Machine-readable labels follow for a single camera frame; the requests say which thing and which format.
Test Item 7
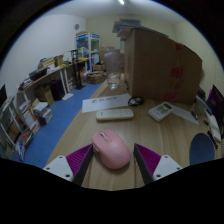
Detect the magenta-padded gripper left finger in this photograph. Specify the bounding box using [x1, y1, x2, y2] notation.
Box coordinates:
[43, 143, 95, 187]

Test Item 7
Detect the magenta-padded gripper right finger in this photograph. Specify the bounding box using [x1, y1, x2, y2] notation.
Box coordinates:
[133, 143, 184, 186]

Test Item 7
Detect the pink computer mouse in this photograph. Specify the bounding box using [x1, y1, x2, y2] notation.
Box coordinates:
[91, 129, 132, 170]

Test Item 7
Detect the round blue mouse pad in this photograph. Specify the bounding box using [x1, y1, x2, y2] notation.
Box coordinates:
[189, 132, 216, 166]

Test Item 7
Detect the white remote with display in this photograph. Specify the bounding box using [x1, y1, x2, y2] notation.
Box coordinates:
[147, 101, 174, 122]

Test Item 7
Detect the long white remote control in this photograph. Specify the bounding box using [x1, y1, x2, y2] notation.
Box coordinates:
[95, 108, 135, 122]

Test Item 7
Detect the stack of books on floor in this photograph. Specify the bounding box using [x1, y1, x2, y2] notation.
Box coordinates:
[32, 101, 53, 127]

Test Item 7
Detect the black marker pen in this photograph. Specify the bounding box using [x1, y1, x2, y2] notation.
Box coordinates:
[207, 130, 220, 150]

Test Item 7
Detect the white bookshelf with books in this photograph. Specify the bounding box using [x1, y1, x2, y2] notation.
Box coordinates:
[0, 94, 41, 161]

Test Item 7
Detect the open brown box on floor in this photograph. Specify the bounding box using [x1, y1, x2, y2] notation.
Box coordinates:
[85, 70, 108, 85]

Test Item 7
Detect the large brown cardboard box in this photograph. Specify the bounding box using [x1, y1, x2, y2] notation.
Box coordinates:
[123, 27, 204, 105]

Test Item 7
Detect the clear plastic jar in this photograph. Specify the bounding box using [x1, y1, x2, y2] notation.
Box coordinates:
[104, 49, 124, 90]

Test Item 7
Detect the white and blue shelf unit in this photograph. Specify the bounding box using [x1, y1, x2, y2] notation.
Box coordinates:
[75, 32, 101, 73]

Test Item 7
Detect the cluttered wooden wall desk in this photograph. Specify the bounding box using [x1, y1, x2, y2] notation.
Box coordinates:
[17, 54, 89, 103]

